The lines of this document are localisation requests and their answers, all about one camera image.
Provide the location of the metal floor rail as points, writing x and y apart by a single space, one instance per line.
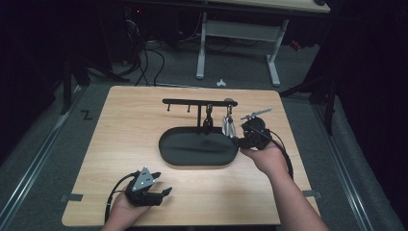
38 150
343 166

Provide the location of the white-framed desk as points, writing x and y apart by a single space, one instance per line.
240 30

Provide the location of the black stand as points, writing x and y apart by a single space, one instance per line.
328 106
67 86

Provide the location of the black key rack with tray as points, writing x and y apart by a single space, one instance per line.
195 149

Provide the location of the person's right hand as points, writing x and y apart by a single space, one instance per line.
267 159

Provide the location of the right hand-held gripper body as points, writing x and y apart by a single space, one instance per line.
258 134

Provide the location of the grey tape patch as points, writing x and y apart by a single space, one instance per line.
72 197
312 193

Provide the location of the small white floor object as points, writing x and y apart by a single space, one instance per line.
221 83

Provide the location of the person's left hand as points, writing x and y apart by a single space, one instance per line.
123 215

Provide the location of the small red object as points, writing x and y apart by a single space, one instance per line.
295 45

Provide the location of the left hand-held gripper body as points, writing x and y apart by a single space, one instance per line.
142 192

